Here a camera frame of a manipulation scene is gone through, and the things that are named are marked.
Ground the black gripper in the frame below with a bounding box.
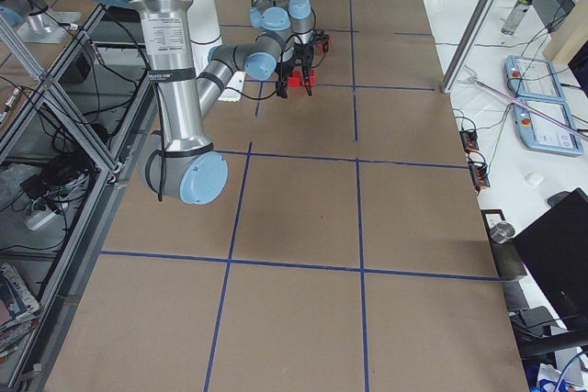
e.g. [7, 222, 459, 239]
[275, 40, 315, 98]
[298, 29, 332, 53]

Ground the red block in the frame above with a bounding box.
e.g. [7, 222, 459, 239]
[304, 69, 316, 87]
[288, 71, 304, 87]

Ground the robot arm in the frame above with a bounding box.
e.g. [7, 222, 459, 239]
[94, 0, 314, 205]
[249, 0, 331, 53]

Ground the plastic bottle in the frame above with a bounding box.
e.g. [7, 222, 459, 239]
[501, 0, 534, 35]

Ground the upper teach pendant tablet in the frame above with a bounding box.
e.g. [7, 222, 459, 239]
[504, 55, 565, 101]

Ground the teach pendant tablet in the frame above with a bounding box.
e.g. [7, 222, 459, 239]
[514, 97, 584, 157]
[504, 55, 565, 101]

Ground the lower teach pendant tablet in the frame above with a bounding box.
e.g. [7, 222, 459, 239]
[514, 97, 584, 157]

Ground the metal cup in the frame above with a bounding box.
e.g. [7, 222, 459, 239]
[489, 221, 515, 244]

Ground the white power strip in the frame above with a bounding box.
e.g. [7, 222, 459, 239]
[25, 208, 59, 231]

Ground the black laptop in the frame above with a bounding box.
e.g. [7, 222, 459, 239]
[514, 188, 587, 330]

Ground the stack of books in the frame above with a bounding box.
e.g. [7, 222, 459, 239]
[1, 262, 41, 363]

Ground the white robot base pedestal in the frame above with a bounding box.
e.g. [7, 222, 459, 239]
[187, 0, 244, 104]

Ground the aluminium frame post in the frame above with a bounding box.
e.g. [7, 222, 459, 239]
[441, 0, 497, 94]

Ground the aluminium table frame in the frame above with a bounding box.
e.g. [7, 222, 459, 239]
[1, 6, 154, 391]

